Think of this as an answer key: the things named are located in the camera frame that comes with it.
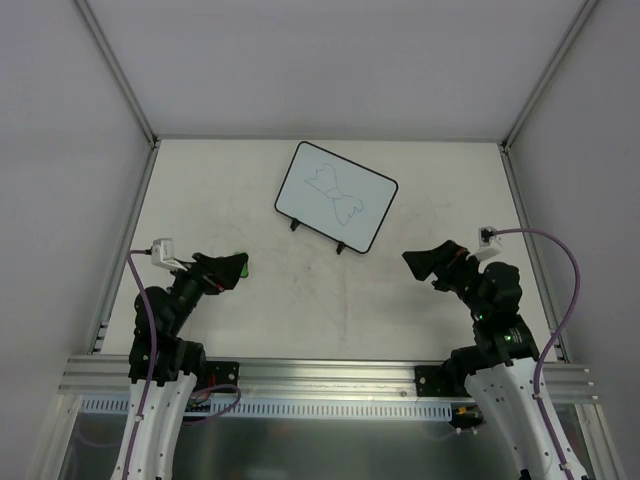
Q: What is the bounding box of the right aluminium frame profile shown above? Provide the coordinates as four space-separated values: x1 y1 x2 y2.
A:
498 0 601 363

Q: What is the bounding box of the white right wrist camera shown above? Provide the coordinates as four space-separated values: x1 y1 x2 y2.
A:
472 226 503 263

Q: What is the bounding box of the left aluminium frame profile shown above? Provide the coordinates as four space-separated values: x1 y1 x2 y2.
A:
72 1 159 355

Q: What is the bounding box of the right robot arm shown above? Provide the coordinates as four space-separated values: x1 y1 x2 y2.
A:
402 240 589 479

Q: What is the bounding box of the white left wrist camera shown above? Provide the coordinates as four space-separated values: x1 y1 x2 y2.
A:
151 238 185 271

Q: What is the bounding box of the aluminium front rail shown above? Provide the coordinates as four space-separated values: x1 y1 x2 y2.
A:
58 353 600 404

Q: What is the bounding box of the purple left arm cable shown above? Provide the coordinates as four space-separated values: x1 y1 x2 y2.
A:
117 247 242 480

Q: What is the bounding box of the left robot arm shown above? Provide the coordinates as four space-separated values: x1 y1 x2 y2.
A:
111 249 249 479

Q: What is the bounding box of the aluminium frame profile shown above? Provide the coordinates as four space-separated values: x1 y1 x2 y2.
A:
72 1 159 355
498 0 601 363

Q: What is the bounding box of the white slotted cable duct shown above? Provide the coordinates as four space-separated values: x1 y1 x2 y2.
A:
80 395 454 422

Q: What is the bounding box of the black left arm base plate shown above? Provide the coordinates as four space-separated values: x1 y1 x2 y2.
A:
194 360 240 393

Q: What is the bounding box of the white board with black frame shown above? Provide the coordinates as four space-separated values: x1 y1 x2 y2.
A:
274 141 399 254

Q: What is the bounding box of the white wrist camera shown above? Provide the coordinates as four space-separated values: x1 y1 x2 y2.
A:
151 238 185 271
472 226 503 263

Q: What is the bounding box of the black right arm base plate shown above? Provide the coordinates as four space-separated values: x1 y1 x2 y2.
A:
414 362 468 398

